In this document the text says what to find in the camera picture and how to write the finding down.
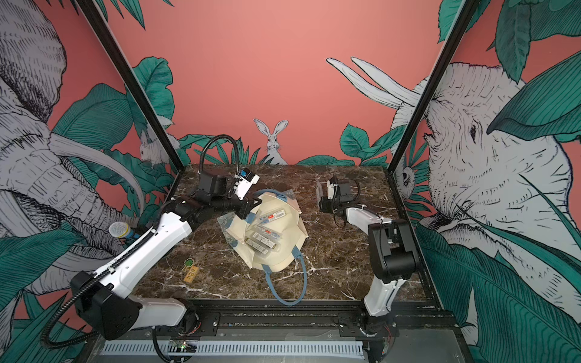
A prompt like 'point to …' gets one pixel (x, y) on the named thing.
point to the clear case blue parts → (262, 244)
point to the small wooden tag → (191, 274)
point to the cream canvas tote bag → (285, 266)
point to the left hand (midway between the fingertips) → (260, 197)
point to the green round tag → (189, 262)
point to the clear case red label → (271, 215)
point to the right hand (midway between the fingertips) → (319, 198)
